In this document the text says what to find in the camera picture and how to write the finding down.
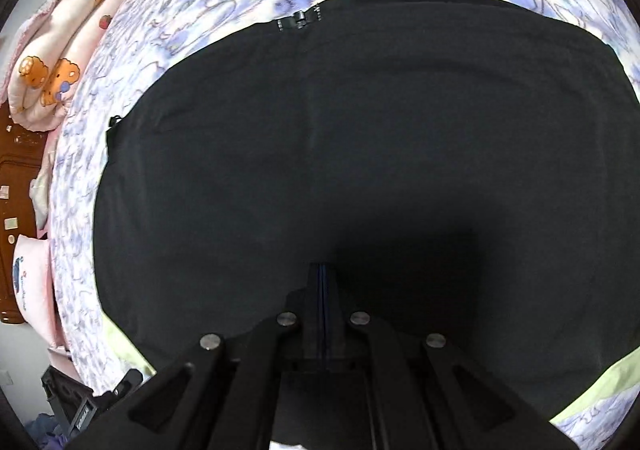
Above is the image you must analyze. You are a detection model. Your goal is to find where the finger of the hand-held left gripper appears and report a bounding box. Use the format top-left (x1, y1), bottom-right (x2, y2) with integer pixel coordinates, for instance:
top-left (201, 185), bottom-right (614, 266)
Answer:
top-left (107, 369), bottom-right (145, 403)

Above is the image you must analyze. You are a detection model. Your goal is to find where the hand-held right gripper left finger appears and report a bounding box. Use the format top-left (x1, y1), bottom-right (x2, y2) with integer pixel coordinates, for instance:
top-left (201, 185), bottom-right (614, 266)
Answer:
top-left (65, 263), bottom-right (323, 450)

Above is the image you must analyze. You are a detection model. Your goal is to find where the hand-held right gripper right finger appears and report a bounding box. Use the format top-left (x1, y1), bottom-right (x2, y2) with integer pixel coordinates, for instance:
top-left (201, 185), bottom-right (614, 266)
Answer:
top-left (324, 264), bottom-right (576, 450)

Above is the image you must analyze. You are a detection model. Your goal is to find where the green and black hooded jacket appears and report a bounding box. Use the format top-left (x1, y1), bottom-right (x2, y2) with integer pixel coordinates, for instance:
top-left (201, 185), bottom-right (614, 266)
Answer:
top-left (92, 0), bottom-right (640, 446)

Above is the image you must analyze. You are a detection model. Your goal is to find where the blue cloth pile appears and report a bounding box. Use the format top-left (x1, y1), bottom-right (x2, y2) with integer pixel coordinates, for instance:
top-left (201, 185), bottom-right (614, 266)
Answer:
top-left (25, 410), bottom-right (68, 450)

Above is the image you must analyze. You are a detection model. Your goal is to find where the pink printed pillow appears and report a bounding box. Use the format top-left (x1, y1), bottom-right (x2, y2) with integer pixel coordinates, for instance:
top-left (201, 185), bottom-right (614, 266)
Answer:
top-left (11, 234), bottom-right (66, 346)

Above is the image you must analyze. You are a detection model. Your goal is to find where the pink bed sheet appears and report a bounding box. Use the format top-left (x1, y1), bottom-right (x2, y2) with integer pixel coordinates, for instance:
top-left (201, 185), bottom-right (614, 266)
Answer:
top-left (32, 130), bottom-right (76, 356)

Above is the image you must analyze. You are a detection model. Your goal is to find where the small grey cloth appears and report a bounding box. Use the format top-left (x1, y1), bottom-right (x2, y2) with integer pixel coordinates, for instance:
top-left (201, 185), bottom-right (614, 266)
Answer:
top-left (29, 165), bottom-right (53, 231)

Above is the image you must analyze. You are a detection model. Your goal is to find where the brown wooden headboard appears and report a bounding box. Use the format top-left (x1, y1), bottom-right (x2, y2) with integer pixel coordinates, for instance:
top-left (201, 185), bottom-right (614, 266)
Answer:
top-left (0, 103), bottom-right (58, 326)

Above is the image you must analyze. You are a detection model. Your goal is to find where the blue floral fleece blanket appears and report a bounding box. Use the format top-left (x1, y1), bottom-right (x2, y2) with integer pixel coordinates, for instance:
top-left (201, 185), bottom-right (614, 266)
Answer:
top-left (50, 0), bottom-right (640, 450)

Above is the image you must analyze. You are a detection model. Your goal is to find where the rolled bear print quilt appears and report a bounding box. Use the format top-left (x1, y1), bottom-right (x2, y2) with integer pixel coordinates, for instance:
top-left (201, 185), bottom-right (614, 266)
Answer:
top-left (0, 0), bottom-right (131, 131)

